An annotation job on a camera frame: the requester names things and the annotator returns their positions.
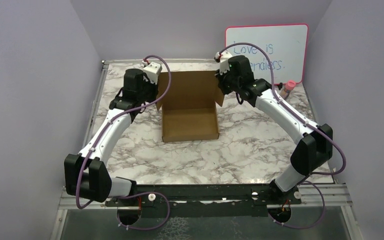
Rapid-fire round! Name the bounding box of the brown cardboard box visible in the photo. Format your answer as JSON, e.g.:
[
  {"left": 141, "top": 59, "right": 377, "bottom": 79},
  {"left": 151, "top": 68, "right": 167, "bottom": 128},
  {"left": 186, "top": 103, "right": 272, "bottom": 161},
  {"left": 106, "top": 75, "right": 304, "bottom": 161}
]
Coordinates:
[{"left": 156, "top": 70, "right": 225, "bottom": 143}]

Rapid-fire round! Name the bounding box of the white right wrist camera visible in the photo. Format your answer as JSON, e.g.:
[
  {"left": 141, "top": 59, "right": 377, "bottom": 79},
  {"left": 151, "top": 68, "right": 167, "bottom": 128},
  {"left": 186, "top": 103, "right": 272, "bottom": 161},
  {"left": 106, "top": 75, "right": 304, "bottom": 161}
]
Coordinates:
[{"left": 214, "top": 50, "right": 233, "bottom": 75}]

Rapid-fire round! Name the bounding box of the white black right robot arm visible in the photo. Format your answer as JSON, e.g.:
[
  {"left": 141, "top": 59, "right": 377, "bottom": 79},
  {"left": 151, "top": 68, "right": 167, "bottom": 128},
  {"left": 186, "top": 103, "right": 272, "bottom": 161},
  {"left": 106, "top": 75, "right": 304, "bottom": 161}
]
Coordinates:
[{"left": 214, "top": 51, "right": 333, "bottom": 204}]

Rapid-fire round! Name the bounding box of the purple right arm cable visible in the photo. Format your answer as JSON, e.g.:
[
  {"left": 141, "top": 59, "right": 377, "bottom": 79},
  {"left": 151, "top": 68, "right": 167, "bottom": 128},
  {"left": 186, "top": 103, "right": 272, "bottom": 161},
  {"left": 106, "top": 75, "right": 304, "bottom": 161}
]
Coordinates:
[{"left": 215, "top": 42, "right": 347, "bottom": 230}]

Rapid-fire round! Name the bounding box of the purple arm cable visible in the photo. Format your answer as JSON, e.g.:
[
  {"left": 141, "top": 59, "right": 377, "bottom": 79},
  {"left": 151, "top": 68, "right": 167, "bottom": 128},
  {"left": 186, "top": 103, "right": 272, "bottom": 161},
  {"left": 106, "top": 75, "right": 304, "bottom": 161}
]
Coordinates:
[
  {"left": 75, "top": 54, "right": 172, "bottom": 232},
  {"left": 215, "top": 42, "right": 347, "bottom": 230}
]

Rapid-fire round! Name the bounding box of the pink framed whiteboard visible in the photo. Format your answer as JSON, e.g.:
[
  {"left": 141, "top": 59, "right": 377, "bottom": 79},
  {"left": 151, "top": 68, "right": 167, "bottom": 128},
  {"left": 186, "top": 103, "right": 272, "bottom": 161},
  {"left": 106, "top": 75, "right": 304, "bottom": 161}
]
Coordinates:
[{"left": 225, "top": 23, "right": 309, "bottom": 84}]

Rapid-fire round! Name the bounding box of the pink lidded marker jar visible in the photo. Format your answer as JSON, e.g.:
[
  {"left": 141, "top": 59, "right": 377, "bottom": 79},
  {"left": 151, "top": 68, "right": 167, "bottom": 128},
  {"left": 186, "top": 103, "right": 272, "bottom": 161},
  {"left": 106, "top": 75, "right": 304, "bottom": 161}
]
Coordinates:
[{"left": 279, "top": 80, "right": 297, "bottom": 100}]

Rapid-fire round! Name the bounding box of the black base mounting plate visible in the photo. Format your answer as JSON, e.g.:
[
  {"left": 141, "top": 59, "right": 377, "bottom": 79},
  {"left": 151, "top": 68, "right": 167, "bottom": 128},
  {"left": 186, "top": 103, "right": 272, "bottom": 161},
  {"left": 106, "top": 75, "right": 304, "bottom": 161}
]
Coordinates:
[{"left": 102, "top": 183, "right": 301, "bottom": 225}]

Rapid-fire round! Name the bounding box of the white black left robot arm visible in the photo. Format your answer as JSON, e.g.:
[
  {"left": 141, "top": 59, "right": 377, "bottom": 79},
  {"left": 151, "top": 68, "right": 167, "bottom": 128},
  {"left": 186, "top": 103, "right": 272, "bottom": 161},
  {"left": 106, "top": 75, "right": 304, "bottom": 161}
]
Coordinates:
[{"left": 64, "top": 66, "right": 162, "bottom": 206}]

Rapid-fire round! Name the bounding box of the aluminium front frame rail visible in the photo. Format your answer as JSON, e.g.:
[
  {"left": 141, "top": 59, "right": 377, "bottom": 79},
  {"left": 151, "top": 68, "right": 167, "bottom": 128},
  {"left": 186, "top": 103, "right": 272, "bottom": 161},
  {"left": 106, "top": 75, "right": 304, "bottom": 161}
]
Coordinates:
[{"left": 50, "top": 183, "right": 363, "bottom": 240}]

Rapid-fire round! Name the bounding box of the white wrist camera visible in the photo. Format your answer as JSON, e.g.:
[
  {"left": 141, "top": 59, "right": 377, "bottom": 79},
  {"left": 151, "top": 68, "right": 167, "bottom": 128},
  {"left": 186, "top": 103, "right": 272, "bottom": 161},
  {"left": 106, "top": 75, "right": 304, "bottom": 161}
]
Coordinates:
[
  {"left": 214, "top": 50, "right": 233, "bottom": 75},
  {"left": 142, "top": 60, "right": 163, "bottom": 85}
]

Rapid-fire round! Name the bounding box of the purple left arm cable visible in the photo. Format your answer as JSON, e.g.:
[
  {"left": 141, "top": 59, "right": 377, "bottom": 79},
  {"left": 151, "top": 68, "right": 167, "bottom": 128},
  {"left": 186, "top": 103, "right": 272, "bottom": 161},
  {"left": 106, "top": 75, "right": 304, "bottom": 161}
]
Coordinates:
[{"left": 75, "top": 54, "right": 172, "bottom": 232}]

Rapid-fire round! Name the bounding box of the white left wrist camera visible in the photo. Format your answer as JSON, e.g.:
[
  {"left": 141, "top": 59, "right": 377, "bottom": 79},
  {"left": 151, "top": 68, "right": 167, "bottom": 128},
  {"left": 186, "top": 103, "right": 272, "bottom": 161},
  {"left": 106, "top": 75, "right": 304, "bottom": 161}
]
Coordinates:
[{"left": 142, "top": 60, "right": 163, "bottom": 85}]

